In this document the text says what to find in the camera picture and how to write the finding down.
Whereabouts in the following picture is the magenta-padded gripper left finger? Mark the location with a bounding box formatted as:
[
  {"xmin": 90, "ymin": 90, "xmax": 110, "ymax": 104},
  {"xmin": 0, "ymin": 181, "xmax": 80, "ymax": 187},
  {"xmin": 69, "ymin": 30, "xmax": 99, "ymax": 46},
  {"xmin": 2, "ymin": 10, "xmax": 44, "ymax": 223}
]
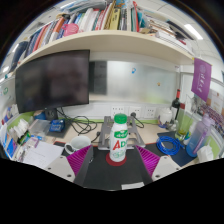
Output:
[{"xmin": 44, "ymin": 144, "xmax": 95, "ymax": 187}]

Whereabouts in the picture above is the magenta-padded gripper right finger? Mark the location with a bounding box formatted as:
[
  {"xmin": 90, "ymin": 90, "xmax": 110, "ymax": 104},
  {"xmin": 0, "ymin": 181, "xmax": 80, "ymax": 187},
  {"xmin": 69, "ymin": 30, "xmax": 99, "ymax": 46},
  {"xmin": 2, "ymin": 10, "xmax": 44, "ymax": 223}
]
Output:
[{"xmin": 134, "ymin": 144, "xmax": 183, "ymax": 184}]

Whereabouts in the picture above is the white green-capped drink bottle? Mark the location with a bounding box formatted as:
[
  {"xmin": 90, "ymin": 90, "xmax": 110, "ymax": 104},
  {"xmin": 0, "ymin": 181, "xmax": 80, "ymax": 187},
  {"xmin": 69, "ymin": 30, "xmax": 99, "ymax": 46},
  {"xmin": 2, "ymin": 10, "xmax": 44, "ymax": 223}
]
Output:
[{"xmin": 109, "ymin": 113, "xmax": 129, "ymax": 163}]

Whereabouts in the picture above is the purple water bottle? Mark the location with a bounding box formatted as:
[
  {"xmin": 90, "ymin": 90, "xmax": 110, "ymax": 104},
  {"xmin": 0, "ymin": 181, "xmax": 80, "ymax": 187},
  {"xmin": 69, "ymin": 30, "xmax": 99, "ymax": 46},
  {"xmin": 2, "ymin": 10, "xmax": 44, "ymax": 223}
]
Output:
[{"xmin": 185, "ymin": 113, "xmax": 214, "ymax": 158}]

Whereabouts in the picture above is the black-white checkered mug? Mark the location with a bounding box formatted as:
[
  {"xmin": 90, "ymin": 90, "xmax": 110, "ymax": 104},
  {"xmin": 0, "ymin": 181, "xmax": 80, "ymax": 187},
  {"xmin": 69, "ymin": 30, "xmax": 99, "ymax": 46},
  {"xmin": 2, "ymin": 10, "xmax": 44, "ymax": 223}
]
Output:
[{"xmin": 64, "ymin": 135, "xmax": 92, "ymax": 155}]

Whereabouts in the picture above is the white paper slip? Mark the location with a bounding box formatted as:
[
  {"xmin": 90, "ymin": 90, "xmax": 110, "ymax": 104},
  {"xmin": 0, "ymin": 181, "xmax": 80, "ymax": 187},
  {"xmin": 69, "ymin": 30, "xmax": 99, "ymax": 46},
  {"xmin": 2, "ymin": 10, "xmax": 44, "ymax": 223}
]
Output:
[{"xmin": 121, "ymin": 181, "xmax": 145, "ymax": 191}]

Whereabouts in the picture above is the flat round red coaster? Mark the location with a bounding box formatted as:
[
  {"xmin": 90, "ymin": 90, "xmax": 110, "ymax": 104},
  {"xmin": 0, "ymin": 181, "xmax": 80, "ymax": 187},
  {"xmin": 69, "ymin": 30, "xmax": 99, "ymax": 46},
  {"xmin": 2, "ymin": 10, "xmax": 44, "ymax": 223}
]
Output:
[{"xmin": 105, "ymin": 152, "xmax": 128, "ymax": 167}]

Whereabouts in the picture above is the dark blue mouse pad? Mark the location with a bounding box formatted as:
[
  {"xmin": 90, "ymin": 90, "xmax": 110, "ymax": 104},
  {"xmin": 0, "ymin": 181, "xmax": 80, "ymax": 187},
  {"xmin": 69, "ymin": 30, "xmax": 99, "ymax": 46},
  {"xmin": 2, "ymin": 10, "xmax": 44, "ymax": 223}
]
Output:
[{"xmin": 156, "ymin": 130, "xmax": 198, "ymax": 168}]

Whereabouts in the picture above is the open white notebook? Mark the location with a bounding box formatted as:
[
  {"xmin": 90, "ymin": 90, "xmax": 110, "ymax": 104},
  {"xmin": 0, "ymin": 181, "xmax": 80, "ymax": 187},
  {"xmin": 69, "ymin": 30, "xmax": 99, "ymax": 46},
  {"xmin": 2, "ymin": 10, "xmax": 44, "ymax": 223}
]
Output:
[{"xmin": 22, "ymin": 140, "xmax": 64, "ymax": 170}]

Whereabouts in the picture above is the black desk mat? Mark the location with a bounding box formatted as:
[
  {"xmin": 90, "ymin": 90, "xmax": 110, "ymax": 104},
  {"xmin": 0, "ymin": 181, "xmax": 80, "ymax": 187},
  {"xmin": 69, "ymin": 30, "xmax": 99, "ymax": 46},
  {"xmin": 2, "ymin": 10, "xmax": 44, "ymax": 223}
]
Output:
[{"xmin": 53, "ymin": 141, "xmax": 188, "ymax": 192}]

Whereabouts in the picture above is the grey metal laptop stand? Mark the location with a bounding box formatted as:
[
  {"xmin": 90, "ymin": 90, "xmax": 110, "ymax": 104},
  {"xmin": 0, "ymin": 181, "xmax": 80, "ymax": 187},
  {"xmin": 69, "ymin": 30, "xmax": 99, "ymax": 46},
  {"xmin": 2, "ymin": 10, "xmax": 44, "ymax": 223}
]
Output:
[{"xmin": 97, "ymin": 115, "xmax": 147, "ymax": 151}]

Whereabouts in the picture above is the small blue box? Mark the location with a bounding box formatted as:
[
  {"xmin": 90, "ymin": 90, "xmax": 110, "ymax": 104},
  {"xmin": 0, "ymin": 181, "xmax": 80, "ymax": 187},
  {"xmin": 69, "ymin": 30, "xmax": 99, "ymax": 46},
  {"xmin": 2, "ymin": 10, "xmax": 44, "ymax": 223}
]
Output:
[{"xmin": 49, "ymin": 118, "xmax": 66, "ymax": 133}]

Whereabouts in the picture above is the clear plastic box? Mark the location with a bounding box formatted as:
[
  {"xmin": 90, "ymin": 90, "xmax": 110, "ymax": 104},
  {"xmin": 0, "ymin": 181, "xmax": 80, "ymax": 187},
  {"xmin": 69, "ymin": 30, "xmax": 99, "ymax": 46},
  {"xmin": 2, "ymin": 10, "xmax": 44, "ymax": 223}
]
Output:
[{"xmin": 28, "ymin": 119, "xmax": 51, "ymax": 138}]

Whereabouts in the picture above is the crumpled white tissue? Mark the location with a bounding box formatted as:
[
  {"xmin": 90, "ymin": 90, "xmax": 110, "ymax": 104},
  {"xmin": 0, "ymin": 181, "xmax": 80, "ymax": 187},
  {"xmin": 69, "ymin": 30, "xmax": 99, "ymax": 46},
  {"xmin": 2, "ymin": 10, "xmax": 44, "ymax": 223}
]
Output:
[{"xmin": 196, "ymin": 144, "xmax": 214, "ymax": 164}]

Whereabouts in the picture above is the dark wine bottle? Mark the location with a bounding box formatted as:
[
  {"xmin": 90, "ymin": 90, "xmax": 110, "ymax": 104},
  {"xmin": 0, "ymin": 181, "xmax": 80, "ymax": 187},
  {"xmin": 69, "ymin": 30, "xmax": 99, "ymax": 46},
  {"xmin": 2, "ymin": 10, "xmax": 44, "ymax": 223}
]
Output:
[{"xmin": 170, "ymin": 88, "xmax": 182, "ymax": 121}]

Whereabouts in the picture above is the white tissue pack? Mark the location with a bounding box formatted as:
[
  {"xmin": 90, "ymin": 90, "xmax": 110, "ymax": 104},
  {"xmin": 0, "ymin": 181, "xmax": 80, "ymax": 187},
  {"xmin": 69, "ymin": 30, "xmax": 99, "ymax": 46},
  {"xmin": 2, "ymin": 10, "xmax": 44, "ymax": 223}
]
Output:
[{"xmin": 16, "ymin": 119, "xmax": 31, "ymax": 136}]

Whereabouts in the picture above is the blue tissue box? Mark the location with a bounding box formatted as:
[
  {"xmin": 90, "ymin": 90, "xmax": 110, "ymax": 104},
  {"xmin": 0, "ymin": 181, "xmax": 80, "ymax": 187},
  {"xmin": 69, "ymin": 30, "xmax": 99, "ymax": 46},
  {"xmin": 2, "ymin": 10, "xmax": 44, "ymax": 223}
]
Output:
[{"xmin": 3, "ymin": 123, "xmax": 19, "ymax": 159}]

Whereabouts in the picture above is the colourful photo poster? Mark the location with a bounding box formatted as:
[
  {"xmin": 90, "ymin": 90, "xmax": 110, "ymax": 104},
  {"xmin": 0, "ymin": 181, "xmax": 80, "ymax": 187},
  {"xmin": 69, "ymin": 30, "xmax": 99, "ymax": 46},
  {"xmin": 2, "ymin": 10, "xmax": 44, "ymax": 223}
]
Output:
[{"xmin": 199, "ymin": 89, "xmax": 224, "ymax": 134}]

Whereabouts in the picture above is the black computer monitor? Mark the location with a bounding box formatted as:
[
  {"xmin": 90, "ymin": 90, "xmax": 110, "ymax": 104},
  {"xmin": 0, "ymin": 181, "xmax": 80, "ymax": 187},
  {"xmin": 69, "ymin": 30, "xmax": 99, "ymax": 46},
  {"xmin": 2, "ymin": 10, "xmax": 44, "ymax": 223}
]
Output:
[{"xmin": 14, "ymin": 49, "xmax": 91, "ymax": 122}]

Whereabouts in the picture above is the purple hanging pennant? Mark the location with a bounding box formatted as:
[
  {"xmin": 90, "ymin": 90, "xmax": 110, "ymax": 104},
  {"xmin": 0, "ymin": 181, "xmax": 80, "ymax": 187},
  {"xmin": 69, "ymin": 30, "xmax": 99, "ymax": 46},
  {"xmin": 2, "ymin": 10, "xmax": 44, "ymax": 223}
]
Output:
[{"xmin": 190, "ymin": 57, "xmax": 213, "ymax": 103}]

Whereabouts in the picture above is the coiled blue cable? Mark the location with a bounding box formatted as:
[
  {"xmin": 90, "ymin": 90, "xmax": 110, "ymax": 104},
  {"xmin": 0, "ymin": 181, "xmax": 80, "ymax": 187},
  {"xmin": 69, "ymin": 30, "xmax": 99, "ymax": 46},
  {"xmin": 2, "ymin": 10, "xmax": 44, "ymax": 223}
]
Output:
[{"xmin": 155, "ymin": 135, "xmax": 183, "ymax": 156}]

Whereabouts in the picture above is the black cable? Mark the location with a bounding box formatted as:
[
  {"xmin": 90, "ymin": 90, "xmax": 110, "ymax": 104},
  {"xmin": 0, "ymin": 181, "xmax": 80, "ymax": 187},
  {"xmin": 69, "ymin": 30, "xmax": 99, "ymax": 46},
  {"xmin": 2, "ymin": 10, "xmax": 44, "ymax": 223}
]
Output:
[{"xmin": 58, "ymin": 108, "xmax": 98, "ymax": 134}]

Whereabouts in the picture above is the white wall socket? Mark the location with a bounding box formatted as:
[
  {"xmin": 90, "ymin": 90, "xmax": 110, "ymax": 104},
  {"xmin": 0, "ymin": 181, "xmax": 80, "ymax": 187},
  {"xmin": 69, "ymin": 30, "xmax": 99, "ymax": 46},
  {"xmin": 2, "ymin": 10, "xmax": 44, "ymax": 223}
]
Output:
[
  {"xmin": 110, "ymin": 105, "xmax": 125, "ymax": 118},
  {"xmin": 145, "ymin": 106, "xmax": 157, "ymax": 119},
  {"xmin": 129, "ymin": 105, "xmax": 142, "ymax": 118}
]

